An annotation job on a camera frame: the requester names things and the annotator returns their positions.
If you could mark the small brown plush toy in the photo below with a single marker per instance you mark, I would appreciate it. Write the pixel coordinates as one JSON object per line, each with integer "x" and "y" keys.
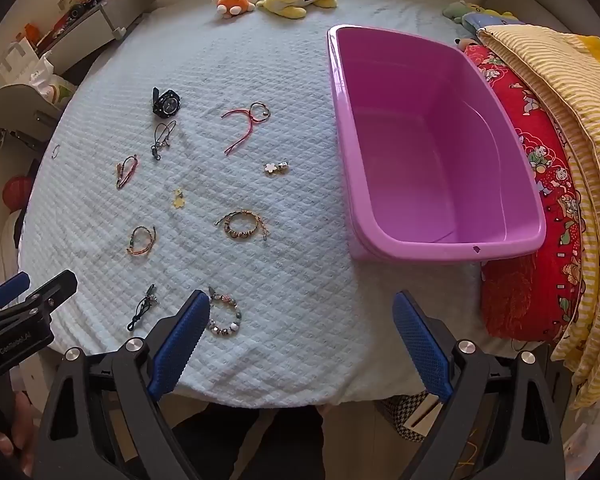
{"x": 465, "y": 43}

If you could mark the black white checkered cloth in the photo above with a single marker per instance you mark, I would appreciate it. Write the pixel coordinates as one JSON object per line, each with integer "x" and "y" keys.
{"x": 405, "y": 407}

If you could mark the red printed quilt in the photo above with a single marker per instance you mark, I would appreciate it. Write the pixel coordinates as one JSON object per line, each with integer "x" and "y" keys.
{"x": 540, "y": 185}

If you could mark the yellow striped quilt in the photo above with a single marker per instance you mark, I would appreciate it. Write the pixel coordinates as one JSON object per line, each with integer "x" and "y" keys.
{"x": 580, "y": 110}

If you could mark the green plush toy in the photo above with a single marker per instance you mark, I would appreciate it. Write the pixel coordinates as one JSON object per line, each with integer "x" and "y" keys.
{"x": 457, "y": 10}

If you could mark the white paper bag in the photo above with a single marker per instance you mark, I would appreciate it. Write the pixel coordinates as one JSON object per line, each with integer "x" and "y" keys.
{"x": 10, "y": 65}

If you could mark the blue printed pillow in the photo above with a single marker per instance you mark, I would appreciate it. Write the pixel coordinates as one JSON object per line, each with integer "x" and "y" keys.
{"x": 485, "y": 20}

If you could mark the black sport wristwatch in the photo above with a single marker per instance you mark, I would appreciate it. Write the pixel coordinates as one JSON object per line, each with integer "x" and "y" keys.
{"x": 167, "y": 105}

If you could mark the pink plastic basin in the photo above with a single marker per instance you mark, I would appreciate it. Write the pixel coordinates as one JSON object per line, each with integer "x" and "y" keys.
{"x": 430, "y": 150}

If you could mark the person's left hand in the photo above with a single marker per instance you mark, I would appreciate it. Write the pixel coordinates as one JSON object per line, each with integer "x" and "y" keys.
{"x": 10, "y": 442}

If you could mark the orange plush toy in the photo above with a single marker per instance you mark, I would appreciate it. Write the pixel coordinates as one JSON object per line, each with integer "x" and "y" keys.
{"x": 235, "y": 2}

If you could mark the small thin dark loop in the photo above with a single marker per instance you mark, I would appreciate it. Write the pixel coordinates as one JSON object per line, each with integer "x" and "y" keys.
{"x": 55, "y": 150}

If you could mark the person's dark trousers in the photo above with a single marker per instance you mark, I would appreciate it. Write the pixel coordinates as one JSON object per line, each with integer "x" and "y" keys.
{"x": 260, "y": 445}

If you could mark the grey nightstand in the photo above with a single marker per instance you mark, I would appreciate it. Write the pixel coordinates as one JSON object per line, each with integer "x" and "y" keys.
{"x": 125, "y": 5}

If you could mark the white plastic bag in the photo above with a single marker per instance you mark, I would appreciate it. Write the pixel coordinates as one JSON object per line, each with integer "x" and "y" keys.
{"x": 52, "y": 85}

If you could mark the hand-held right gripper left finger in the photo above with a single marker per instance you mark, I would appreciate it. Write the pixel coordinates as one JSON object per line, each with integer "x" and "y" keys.
{"x": 180, "y": 345}

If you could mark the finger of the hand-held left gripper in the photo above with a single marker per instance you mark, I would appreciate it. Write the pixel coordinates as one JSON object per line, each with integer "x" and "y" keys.
{"x": 10, "y": 290}
{"x": 55, "y": 292}

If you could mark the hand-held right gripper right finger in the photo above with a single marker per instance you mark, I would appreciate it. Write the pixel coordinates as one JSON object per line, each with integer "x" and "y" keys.
{"x": 420, "y": 345}

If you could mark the red ball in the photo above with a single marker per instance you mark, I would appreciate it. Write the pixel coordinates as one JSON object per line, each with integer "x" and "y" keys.
{"x": 17, "y": 192}

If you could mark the light blue quilted blanket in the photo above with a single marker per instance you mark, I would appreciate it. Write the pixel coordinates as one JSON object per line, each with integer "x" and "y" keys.
{"x": 290, "y": 260}

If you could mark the white flower charm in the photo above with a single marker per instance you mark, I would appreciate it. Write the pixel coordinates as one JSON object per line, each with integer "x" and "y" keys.
{"x": 271, "y": 168}

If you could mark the grey chair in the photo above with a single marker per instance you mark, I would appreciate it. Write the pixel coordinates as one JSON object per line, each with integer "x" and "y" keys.
{"x": 15, "y": 110}

